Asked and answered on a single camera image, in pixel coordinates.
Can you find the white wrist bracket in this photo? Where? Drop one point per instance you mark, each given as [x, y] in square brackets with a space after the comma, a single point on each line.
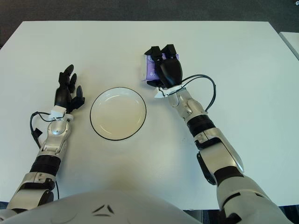
[160, 94]
[58, 111]

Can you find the white plate with black rim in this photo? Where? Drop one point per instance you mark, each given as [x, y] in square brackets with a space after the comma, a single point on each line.
[118, 114]

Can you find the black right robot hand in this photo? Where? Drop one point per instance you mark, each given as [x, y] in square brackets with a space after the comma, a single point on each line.
[170, 72]

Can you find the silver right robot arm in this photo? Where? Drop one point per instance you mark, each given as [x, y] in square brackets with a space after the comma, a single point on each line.
[187, 105]

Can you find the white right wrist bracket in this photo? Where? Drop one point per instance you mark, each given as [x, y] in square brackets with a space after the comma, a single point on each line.
[160, 94]

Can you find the grey robot torso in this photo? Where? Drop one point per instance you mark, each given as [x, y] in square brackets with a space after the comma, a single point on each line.
[105, 200]

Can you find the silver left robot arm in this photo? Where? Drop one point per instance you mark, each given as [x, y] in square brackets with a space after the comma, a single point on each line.
[57, 129]

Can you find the white side table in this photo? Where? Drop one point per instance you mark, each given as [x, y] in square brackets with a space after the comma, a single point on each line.
[292, 42]

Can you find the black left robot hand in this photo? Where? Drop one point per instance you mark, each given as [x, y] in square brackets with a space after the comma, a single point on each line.
[61, 96]

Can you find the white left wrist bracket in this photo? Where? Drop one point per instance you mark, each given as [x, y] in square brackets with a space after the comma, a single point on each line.
[58, 111]

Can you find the purple tissue paper pack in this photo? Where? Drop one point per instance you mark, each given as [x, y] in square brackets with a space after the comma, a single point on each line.
[151, 70]

